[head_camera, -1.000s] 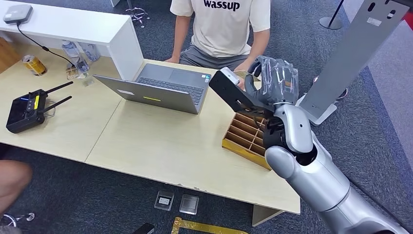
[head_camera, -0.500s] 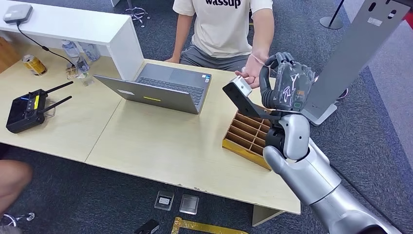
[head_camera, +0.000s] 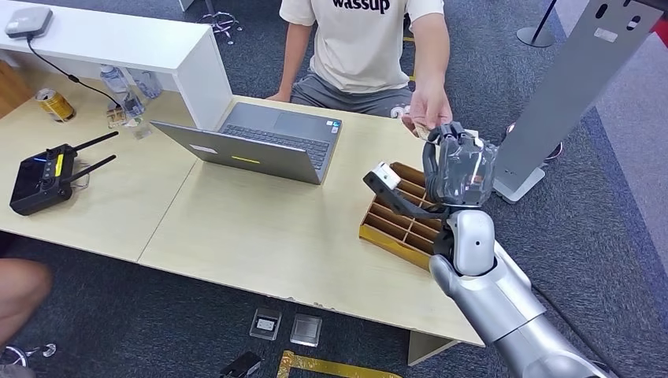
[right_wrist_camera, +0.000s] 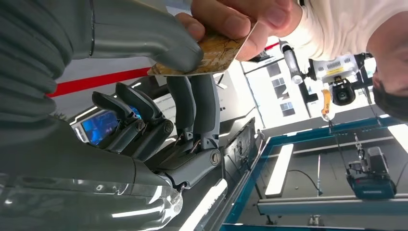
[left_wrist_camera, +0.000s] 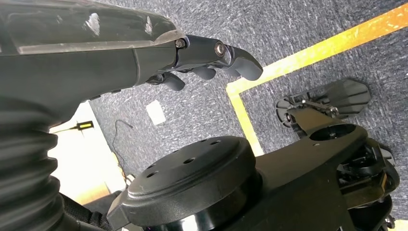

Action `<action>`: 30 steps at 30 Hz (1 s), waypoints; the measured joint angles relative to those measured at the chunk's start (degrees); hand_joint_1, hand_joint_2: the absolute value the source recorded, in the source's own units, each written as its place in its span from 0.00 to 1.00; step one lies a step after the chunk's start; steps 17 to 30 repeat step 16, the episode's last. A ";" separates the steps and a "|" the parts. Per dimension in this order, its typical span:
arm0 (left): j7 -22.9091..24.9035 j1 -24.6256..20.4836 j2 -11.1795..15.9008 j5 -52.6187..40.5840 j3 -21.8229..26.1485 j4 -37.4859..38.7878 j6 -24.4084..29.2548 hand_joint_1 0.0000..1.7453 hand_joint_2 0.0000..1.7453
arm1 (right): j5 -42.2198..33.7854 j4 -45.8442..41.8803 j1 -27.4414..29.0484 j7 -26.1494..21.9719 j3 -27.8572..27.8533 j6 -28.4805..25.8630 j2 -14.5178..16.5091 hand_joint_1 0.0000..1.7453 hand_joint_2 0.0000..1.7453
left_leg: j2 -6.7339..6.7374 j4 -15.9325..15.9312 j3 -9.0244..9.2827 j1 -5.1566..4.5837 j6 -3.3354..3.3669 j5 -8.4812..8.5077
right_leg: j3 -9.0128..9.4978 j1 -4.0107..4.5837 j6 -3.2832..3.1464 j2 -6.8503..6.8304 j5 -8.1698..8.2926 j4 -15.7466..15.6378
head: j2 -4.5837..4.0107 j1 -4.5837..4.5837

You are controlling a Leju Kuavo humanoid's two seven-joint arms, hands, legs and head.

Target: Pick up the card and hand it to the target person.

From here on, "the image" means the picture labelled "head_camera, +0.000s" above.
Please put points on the tan card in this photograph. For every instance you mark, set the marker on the tan card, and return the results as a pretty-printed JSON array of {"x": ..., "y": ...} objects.
[{"x": 421, "y": 133}]

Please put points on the person's left hand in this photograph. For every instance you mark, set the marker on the person's left hand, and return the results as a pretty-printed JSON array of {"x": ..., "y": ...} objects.
[{"x": 430, "y": 107}]

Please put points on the small black object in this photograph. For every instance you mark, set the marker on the small black object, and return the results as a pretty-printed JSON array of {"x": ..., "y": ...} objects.
[{"x": 241, "y": 365}]

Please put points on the person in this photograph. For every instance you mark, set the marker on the person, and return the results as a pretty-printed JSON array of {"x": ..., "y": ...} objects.
[{"x": 360, "y": 41}]

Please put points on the black remote controller with antennas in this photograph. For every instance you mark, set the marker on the black remote controller with antennas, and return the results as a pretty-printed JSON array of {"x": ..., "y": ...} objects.
[{"x": 41, "y": 180}]

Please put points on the floor socket with white outlet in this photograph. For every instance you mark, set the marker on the floor socket with white outlet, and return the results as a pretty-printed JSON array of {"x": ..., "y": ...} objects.
[{"x": 265, "y": 324}]

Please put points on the chrome chair base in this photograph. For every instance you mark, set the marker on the chrome chair base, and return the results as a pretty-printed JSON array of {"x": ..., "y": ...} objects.
[{"x": 222, "y": 23}]

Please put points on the yellow floor tape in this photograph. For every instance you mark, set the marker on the yellow floor tape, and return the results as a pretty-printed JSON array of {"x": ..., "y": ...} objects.
[{"x": 334, "y": 368}]

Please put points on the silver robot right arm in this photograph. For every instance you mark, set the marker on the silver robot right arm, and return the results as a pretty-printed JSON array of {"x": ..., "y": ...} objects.
[{"x": 501, "y": 302}]

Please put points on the grey kiosk stand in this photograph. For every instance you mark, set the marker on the grey kiosk stand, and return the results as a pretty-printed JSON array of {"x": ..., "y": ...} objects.
[{"x": 569, "y": 88}]

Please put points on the gold drink can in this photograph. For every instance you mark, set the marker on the gold drink can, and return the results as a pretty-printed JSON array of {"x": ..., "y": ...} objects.
[{"x": 55, "y": 104}]

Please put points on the small glass jar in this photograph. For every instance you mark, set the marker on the small glass jar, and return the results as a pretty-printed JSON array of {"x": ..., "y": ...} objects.
[{"x": 117, "y": 117}]

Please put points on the floor socket with metal lid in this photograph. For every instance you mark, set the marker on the floor socket with metal lid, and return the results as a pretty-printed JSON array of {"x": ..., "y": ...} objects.
[{"x": 306, "y": 329}]

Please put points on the table leg panel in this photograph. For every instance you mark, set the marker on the table leg panel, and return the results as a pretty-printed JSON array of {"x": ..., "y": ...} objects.
[{"x": 425, "y": 348}]

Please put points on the person's right hand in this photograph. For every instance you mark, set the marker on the person's right hand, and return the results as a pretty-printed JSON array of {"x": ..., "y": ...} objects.
[{"x": 279, "y": 97}]

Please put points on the clear plastic water bottle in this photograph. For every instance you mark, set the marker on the clear plastic water bottle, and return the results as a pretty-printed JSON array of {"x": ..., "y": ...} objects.
[
  {"x": 148, "y": 83},
  {"x": 114, "y": 79}
]

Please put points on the grey laptop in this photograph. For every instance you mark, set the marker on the grey laptop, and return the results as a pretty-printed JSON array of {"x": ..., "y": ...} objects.
[{"x": 271, "y": 141}]

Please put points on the grey flat device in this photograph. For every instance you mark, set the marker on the grey flat device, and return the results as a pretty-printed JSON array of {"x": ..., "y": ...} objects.
[{"x": 28, "y": 21}]

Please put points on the person's right forearm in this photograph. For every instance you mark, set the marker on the person's right forearm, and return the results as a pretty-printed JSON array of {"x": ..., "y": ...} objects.
[{"x": 296, "y": 57}]

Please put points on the white shelf unit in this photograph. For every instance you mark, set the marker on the white shelf unit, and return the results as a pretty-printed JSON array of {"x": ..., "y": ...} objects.
[{"x": 156, "y": 47}]

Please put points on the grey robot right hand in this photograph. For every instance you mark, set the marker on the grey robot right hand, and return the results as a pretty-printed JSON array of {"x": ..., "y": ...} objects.
[{"x": 462, "y": 167}]

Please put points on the person's left forearm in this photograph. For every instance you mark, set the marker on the person's left forearm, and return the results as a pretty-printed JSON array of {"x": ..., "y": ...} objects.
[{"x": 430, "y": 49}]

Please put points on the metal chair castor frame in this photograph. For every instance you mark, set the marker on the metal chair castor frame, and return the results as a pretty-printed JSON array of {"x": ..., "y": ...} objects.
[{"x": 21, "y": 355}]

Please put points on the bystander's bare limb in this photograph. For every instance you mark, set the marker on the bystander's bare limb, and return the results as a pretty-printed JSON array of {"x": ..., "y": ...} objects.
[{"x": 21, "y": 292}]

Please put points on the wooden card organizer box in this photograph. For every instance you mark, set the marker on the wooden card organizer box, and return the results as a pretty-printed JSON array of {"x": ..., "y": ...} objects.
[{"x": 396, "y": 224}]

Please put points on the stanchion post with round base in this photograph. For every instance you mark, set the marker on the stanchion post with round base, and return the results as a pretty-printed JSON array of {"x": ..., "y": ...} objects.
[{"x": 536, "y": 34}]

